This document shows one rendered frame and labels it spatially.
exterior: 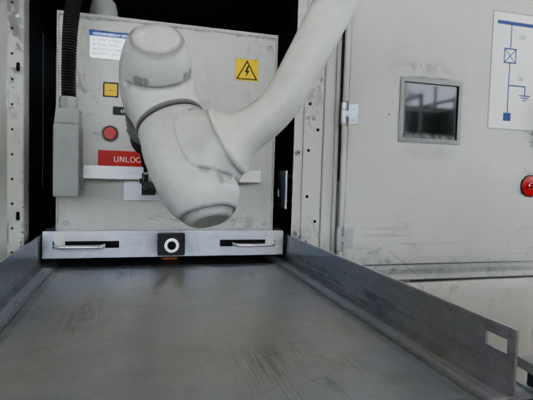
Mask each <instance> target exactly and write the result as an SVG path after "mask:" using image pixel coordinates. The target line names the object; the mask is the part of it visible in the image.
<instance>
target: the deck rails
mask: <svg viewBox="0 0 533 400"><path fill-rule="evenodd" d="M278 266H279V267H281V268H282V269H284V270H285V271H287V272H289V273H290V274H291V275H293V276H294V277H296V278H297V279H299V280H301V281H302V282H303V283H305V284H306V285H308V286H309V287H311V288H313V289H314V290H315V291H317V292H318V293H320V294H322V295H323V296H324V297H326V298H327V299H329V300H330V301H332V302H334V303H335V304H336V305H337V306H339V307H341V308H342V309H344V310H346V311H347V312H348V313H350V314H351V315H353V316H354V317H356V318H358V319H359V320H360V321H362V322H363V323H365V324H366V325H368V326H370V327H371V328H372V329H374V330H375V331H377V332H378V333H380V334H381V335H383V336H384V337H386V338H387V339H389V340H391V341H392V342H393V343H394V344H396V345H398V346H399V347H401V348H403V349H404V350H405V351H406V352H408V353H410V354H411V355H413V356H415V357H416V358H417V359H418V360H420V361H422V362H423V363H425V364H427V365H428V366H429V367H431V368H433V369H434V370H436V371H437V372H438V373H440V374H441V375H443V376H445V377H446V378H448V379H449V380H450V381H452V382H453V383H455V384H457V385H458V386H460V387H461V388H462V389H464V390H466V391H467V392H469V393H470V394H472V395H473V396H474V397H476V398H478V399H479V400H516V399H519V395H518V394H516V372H517V359H518V346H519V332H520V331H519V330H518V329H515V328H513V327H511V326H508V325H506V324H503V323H501V322H499V321H495V320H493V319H492V318H489V317H486V316H484V315H482V314H479V313H476V312H474V311H472V310H469V309H467V308H465V307H462V306H460V305H457V304H455V303H453V302H449V301H447V300H446V299H443V298H440V297H438V296H436V295H433V294H430V293H428V292H427V291H424V290H421V289H419V288H416V287H414V286H411V285H409V284H407V283H404V282H402V281H400V280H397V279H394V278H392V277H390V276H388V275H384V274H382V273H381V272H378V271H375V270H373V269H370V268H368V267H365V266H363V265H361V264H359V263H356V262H354V261H351V260H348V259H346V258H344V257H342V256H338V255H336V254H335V253H332V252H329V251H327V250H324V249H322V248H319V247H317V246H315V245H313V244H310V243H308V242H305V241H303V240H300V239H298V238H296V237H292V236H291V245H290V263H278ZM53 271H54V269H37V238H35V239H33V240H31V241H30V242H29V243H27V244H26V245H24V246H22V247H21V248H19V249H18V250H17V251H15V252H13V253H11V254H10V255H8V256H7V257H6V258H4V259H3V260H0V333H1V332H2V331H3V330H4V328H5V327H6V326H7V325H8V324H9V323H10V322H11V321H12V320H13V318H14V317H15V316H16V315H17V313H18V312H19V311H20V310H21V309H22V307H23V306H24V305H25V304H26V303H27V301H28V300H29V299H30V298H31V297H32V296H33V295H34V294H35V293H36V291H37V290H38V289H39V288H40V286H41V285H42V284H43V283H44V282H45V280H46V279H47V278H48V277H49V276H50V274H51V273H52V272H53ZM489 332H491V333H494V334H496V335H498V336H500V337H503V338H504V339H506V340H508V344H507V352H505V351H503V350H501V349H499V348H497V347H495V346H493V345H491V344H488V334H489Z"/></svg>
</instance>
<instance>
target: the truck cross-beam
mask: <svg viewBox="0 0 533 400"><path fill-rule="evenodd" d="M266 231H274V242H275V244H276V245H275V246H274V254H265V247H236V246H233V245H231V244H230V242H231V241H232V242H234V243H237V244H265V243H266ZM54 233H65V245H102V244H104V243H107V246H106V247H105V248H101V249H65V258H54V248H53V245H54ZM158 233H185V255H184V256H249V255H282V252H283V230H281V229H278V228H272V229H268V230H56V229H45V230H44V231H43V232H42V259H82V258H123V257H165V256H158V254H157V250H158Z"/></svg>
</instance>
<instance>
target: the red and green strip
mask: <svg viewBox="0 0 533 400"><path fill-rule="evenodd" d="M98 166H122V167H141V159H140V154H139V153H138V152H129V151H110V150H98Z"/></svg>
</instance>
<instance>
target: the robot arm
mask: <svg viewBox="0 0 533 400"><path fill-rule="evenodd" d="M362 1H363V0H313V1H312V3H311V5H310V7H309V9H308V11H307V13H306V15H305V17H304V19H303V21H302V23H301V25H300V27H299V29H298V31H297V33H296V34H295V36H294V38H293V40H292V42H291V44H290V46H289V48H288V50H287V52H286V54H285V56H284V58H283V60H282V62H281V64H280V66H279V68H278V70H277V71H276V73H275V75H274V77H273V79H272V80H271V82H270V84H269V86H268V87H267V88H266V89H265V91H264V92H263V93H262V94H261V95H260V96H259V97H258V98H257V99H256V100H255V101H253V103H251V104H250V105H248V106H246V107H244V108H242V109H240V110H236V111H230V112H228V111H222V110H218V109H216V108H213V107H212V108H210V109H208V110H203V109H202V107H201V103H200V100H199V97H198V93H197V87H196V82H195V76H194V73H193V72H192V60H191V58H190V52H189V49H188V47H187V45H186V42H185V40H184V38H183V36H182V34H181V33H180V32H178V31H177V30H176V29H173V28H172V27H170V26H168V25H160V24H149V25H142V26H140V27H136V28H134V29H133V30H132V31H131V32H130V33H129V35H128V36H127V38H126V40H125V43H124V45H123V48H122V50H121V56H120V60H119V72H118V79H119V89H120V95H121V101H122V103H123V107H124V110H125V121H126V125H127V129H126V132H127V133H128V135H129V136H130V142H131V145H132V147H133V148H134V150H135V151H136V152H138V153H139V154H140V159H141V167H143V171H144V173H142V179H140V183H142V188H141V194H142V195H155V193H156V191H157V192H158V194H159V196H160V198H161V199H162V201H163V203H164V205H165V206H166V207H167V209H168V210H169V211H170V212H171V213H172V214H173V215H174V216H175V217H176V218H177V219H179V220H180V221H182V222H183V223H185V224H186V225H188V226H189V227H192V228H199V229H200V228H208V227H212V226H215V225H219V224H221V223H223V222H225V221H227V220H228V219H229V218H230V217H231V216H232V214H233V213H234V212H235V211H236V207H237V205H238V201H239V198H240V189H239V186H238V183H239V181H240V179H241V177H242V176H243V175H244V174H246V173H247V172H248V168H249V164H250V162H251V159H252V157H253V155H254V154H255V153H256V152H257V151H258V150H259V149H261V148H262V147H263V146H264V145H266V144H267V143H269V142H270V141H271V140H272V139H274V138H275V137H276V136H277V135H278V134H279V133H280V132H281V131H282V130H283V129H284V128H285V127H286V126H287V125H288V124H289V123H290V122H291V121H292V120H293V118H294V117H295V115H296V114H297V112H298V111H299V109H300V108H301V107H302V105H303V104H304V102H305V100H306V98H307V97H308V96H309V93H310V91H311V90H312V88H313V86H314V85H315V83H316V81H317V79H318V78H319V76H320V73H321V72H322V71H323V69H324V66H325V64H326V63H327V62H328V59H329V57H330V56H331V54H332V52H333V50H334V49H335V47H336V45H337V43H338V42H339V39H340V37H341V36H342V35H343V32H344V30H345V28H346V27H347V25H348V23H349V21H350V20H351V18H352V16H353V15H354V13H355V11H356V10H357V9H358V7H359V5H360V4H361V2H362Z"/></svg>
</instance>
